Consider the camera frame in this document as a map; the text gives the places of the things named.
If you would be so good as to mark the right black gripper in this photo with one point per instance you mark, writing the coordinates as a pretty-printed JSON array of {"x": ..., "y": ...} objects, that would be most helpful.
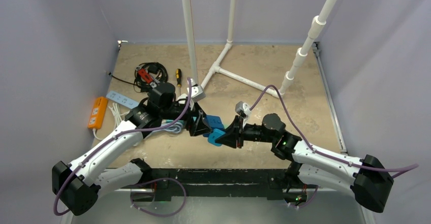
[{"x": 240, "y": 133}]

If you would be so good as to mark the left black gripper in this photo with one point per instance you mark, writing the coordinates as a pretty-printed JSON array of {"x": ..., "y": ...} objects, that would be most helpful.
[{"x": 198, "y": 125}]

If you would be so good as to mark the blue cube socket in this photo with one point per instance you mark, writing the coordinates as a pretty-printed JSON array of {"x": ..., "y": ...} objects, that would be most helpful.
[{"x": 216, "y": 125}]

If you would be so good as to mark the light blue plug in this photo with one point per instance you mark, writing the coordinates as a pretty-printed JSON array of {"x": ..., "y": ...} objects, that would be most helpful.
[{"x": 212, "y": 137}]

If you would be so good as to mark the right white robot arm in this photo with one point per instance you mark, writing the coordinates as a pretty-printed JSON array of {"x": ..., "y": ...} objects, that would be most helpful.
[{"x": 365, "y": 179}]

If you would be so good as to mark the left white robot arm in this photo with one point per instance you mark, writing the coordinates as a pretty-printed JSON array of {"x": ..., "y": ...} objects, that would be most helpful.
[{"x": 74, "y": 183}]

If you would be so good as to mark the yellow black screwdriver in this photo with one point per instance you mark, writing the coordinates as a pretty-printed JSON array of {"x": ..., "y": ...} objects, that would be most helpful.
[{"x": 178, "y": 74}]

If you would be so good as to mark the silver adjustable wrench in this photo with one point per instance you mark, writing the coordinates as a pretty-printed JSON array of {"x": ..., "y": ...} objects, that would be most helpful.
[{"x": 153, "y": 82}]

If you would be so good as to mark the light blue power strip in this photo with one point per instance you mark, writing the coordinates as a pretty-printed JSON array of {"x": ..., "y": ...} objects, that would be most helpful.
[{"x": 121, "y": 99}]

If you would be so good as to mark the orange power strip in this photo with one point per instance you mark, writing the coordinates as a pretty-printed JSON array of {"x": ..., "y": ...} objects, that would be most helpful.
[{"x": 97, "y": 113}]

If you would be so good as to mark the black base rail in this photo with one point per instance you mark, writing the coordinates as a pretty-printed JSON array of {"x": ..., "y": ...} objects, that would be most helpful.
[{"x": 272, "y": 184}]

